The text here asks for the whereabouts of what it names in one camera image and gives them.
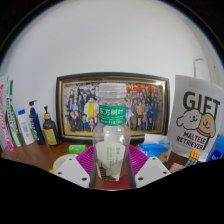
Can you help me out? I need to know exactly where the small colourful puzzle cube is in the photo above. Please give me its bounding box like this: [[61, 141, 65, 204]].
[[185, 149, 201, 168]]

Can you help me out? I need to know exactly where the flat round red coaster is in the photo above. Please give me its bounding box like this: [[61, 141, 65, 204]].
[[103, 173, 133, 190]]

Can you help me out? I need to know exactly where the clear green-labelled drink bottle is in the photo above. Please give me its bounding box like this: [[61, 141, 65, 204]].
[[92, 83, 132, 183]]

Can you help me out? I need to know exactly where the framed group picture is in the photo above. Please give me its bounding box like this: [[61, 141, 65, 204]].
[[55, 72, 170, 144]]

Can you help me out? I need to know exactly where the dark blue pump bottle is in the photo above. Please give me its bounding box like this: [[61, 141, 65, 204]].
[[28, 99, 46, 146]]

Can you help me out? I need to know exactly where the small green packet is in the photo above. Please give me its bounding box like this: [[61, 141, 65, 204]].
[[67, 144, 88, 155]]

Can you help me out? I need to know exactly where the blue tissue pack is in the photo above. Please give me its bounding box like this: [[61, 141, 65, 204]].
[[138, 133, 173, 164]]

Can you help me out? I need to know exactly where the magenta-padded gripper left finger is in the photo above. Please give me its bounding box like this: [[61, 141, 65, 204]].
[[53, 144, 98, 188]]

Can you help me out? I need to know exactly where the white bottle with blue cap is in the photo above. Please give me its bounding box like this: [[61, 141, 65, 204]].
[[17, 108, 35, 146]]

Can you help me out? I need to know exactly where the tall white and blue box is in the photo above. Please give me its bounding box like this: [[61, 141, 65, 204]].
[[5, 79, 24, 148]]

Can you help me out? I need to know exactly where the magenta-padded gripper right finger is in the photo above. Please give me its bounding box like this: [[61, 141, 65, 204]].
[[128, 144, 172, 188]]

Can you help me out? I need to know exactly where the small snack packet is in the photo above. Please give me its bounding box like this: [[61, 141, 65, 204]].
[[168, 162, 186, 174]]

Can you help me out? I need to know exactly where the tall pink and white box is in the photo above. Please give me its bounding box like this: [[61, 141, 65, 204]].
[[0, 75, 16, 153]]

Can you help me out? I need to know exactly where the white paper gift bag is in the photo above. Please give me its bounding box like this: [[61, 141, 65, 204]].
[[166, 58, 224, 158]]

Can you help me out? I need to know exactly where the dark amber pump bottle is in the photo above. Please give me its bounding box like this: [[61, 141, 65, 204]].
[[42, 105, 61, 147]]

